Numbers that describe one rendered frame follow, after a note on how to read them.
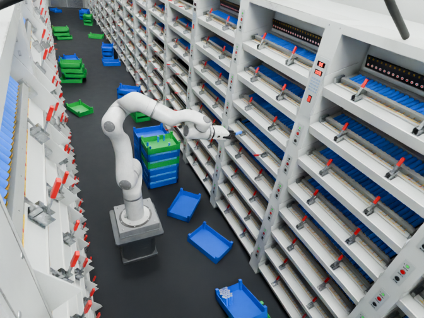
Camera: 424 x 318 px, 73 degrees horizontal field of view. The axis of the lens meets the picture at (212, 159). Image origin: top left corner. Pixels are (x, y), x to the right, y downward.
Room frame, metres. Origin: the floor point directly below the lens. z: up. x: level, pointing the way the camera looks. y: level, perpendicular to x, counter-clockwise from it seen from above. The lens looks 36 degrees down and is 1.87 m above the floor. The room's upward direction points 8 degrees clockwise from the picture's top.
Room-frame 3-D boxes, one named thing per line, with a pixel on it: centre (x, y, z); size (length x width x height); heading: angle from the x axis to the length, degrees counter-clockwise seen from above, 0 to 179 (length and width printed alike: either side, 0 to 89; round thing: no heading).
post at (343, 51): (1.34, -0.50, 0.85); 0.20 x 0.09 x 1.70; 121
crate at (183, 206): (1.81, 0.18, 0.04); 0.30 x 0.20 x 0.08; 167
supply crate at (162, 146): (2.14, 0.48, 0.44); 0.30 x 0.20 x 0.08; 123
